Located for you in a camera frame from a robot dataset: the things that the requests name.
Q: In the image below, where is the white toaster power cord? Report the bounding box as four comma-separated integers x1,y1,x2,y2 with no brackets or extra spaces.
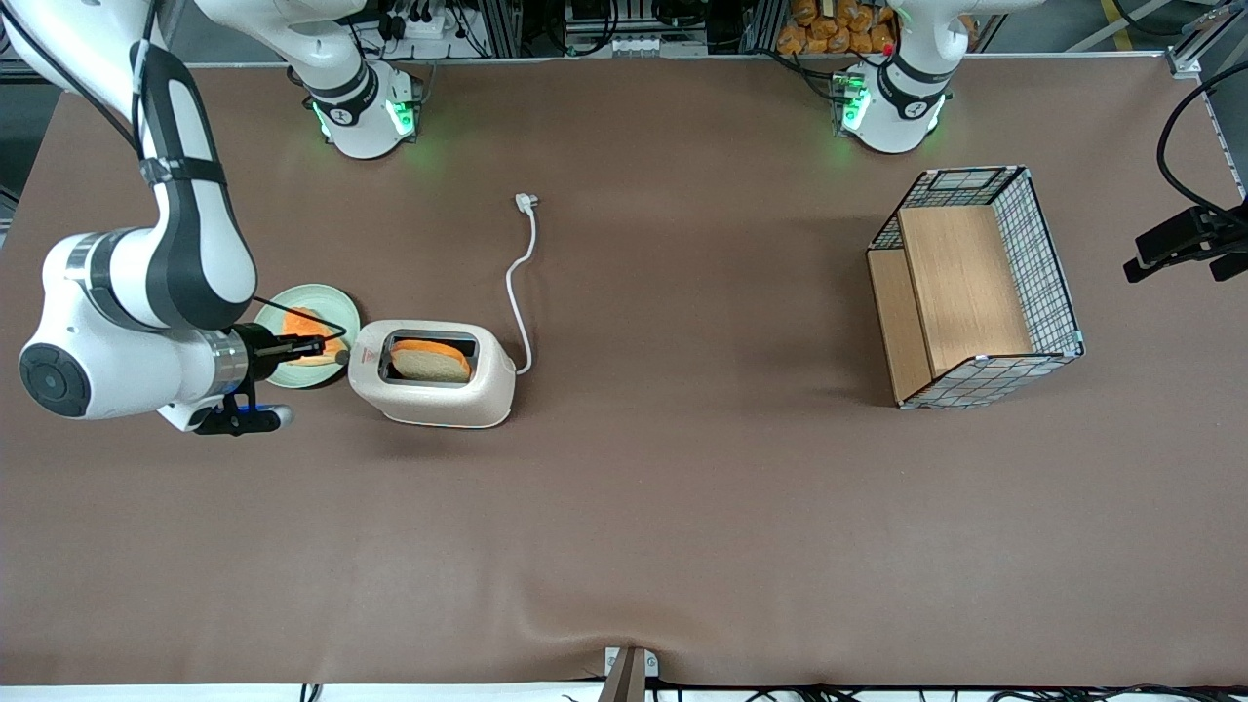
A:
505,193,541,377

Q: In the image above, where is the wire mesh basket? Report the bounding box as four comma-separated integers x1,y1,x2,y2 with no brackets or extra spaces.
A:
866,164,1086,410

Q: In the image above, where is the aluminium frame profile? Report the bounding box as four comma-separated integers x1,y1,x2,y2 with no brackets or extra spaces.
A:
1165,0,1248,81

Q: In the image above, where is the metal table edge bracket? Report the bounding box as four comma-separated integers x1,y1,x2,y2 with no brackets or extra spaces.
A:
597,645,661,702

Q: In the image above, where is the bag of orange buns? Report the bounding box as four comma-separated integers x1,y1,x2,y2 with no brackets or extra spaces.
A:
775,0,898,57

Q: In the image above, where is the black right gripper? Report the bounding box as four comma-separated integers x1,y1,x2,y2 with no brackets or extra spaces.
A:
232,324,327,388

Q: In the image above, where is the white toaster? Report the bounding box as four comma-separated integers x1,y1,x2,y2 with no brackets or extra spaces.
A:
334,319,518,430

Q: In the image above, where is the orange triangular pastry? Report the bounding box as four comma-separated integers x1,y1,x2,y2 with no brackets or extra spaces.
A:
283,306,349,368

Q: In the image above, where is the pale green plate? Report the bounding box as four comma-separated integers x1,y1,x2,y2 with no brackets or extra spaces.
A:
253,283,363,390

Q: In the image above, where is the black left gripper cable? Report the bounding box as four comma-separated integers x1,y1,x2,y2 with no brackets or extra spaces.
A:
1156,61,1248,220

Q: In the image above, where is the white power strip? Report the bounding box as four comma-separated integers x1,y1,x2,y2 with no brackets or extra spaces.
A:
382,8,461,42

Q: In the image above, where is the brown table cloth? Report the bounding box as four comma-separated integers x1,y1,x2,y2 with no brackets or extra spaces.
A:
0,54,1248,689

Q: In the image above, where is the wooden stepped shelf insert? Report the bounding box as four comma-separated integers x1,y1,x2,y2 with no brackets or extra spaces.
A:
867,204,1035,404

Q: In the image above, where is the bread slice with orange crust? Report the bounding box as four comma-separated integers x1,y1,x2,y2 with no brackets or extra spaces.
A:
390,337,473,384

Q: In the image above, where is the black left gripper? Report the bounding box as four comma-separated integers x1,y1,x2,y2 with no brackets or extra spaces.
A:
1122,193,1248,286

